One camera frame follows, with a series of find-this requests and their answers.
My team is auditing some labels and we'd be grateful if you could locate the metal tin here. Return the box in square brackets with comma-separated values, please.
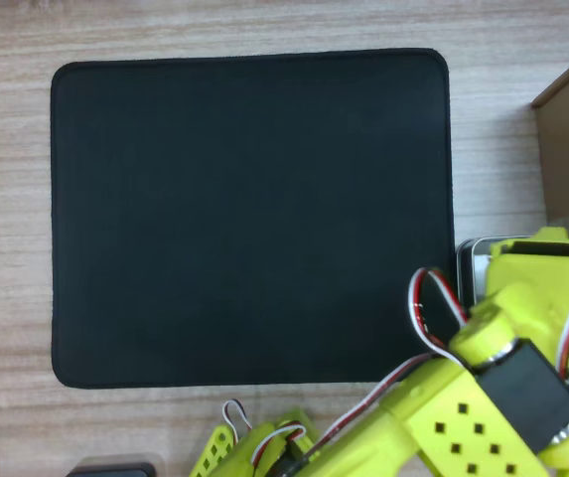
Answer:
[455, 234, 539, 308]

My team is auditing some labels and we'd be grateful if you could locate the black mouse mat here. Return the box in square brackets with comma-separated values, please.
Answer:
[49, 47, 458, 391]

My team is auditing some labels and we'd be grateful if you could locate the black device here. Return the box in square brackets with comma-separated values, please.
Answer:
[67, 460, 160, 477]

